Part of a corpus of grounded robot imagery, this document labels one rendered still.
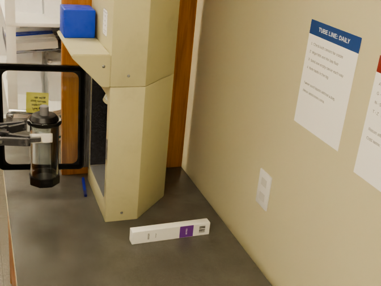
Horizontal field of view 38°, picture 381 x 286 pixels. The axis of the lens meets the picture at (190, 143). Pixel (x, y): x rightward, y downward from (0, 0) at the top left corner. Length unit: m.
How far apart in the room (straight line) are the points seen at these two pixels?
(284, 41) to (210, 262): 0.69
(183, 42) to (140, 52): 0.46
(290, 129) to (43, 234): 0.84
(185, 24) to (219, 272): 0.93
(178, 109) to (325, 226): 0.95
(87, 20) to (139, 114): 0.35
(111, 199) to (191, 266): 0.36
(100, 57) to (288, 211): 0.70
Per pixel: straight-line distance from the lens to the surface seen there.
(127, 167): 1.81
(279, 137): 1.61
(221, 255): 1.77
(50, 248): 1.76
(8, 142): 1.79
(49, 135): 1.81
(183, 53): 2.13
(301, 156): 1.51
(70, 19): 1.83
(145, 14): 1.66
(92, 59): 1.66
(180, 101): 2.19
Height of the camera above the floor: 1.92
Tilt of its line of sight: 23 degrees down
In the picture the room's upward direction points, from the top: 6 degrees clockwise
